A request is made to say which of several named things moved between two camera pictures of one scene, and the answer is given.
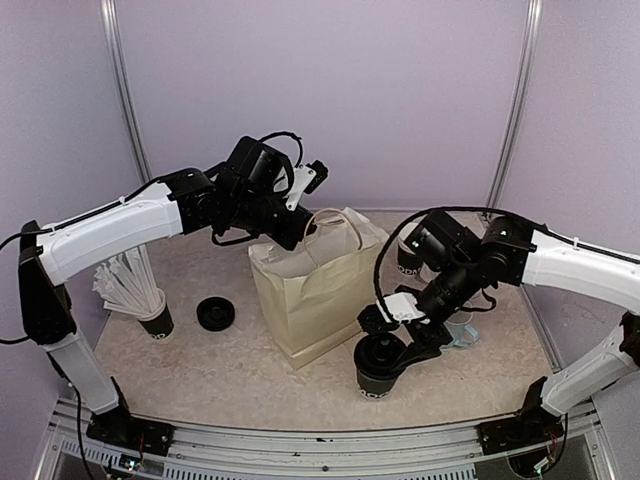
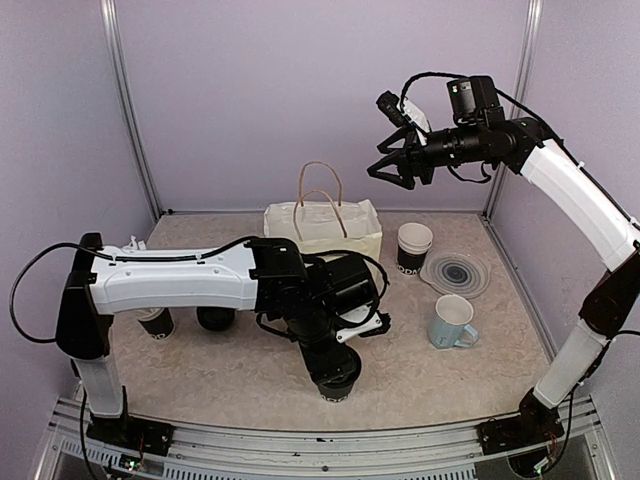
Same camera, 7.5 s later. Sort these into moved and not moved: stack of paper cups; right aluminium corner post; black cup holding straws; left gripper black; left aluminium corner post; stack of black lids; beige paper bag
Moved: beige paper bag; left gripper black
Not moved: left aluminium corner post; stack of black lids; black cup holding straws; stack of paper cups; right aluminium corner post
